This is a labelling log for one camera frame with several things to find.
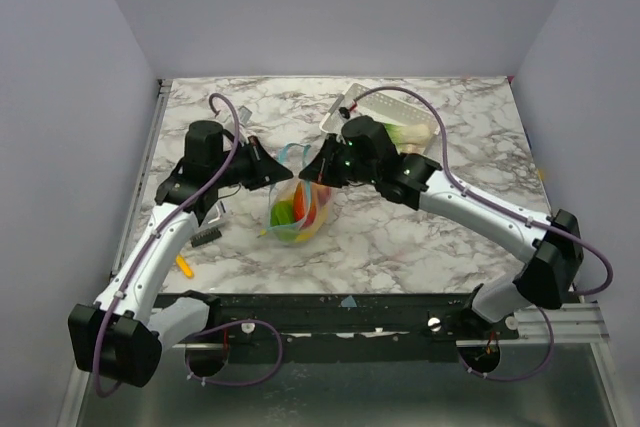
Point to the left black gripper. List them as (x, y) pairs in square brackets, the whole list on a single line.
[(266, 168)]

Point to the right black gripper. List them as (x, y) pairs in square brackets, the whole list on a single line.
[(330, 164)]

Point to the green toy pepper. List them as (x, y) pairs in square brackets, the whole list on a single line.
[(282, 213)]

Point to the orange yellow toy mango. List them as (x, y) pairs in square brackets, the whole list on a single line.
[(301, 203)]

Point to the white perforated plastic basket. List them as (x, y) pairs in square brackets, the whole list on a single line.
[(381, 107)]

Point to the clear zip top bag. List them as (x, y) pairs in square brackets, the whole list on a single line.
[(285, 191)]

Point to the green toy bok choy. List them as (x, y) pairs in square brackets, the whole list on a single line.
[(409, 138)]

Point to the yellow toy banana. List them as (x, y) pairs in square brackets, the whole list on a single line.
[(294, 236)]

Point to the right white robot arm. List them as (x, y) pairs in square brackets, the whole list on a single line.
[(548, 247)]

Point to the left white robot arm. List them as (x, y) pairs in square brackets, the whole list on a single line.
[(118, 336)]

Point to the black comb-like part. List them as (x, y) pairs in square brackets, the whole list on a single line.
[(205, 237)]

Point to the yellow marker pen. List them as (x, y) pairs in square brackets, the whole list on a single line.
[(184, 267)]

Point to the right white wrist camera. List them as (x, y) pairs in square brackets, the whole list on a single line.
[(345, 112)]

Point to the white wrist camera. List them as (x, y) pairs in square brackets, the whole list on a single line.
[(345, 112), (244, 114)]

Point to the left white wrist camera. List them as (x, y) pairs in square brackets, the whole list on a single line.
[(244, 114)]

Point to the aluminium frame rail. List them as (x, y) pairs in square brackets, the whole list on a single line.
[(142, 175)]

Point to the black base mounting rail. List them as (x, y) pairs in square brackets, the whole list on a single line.
[(341, 328)]

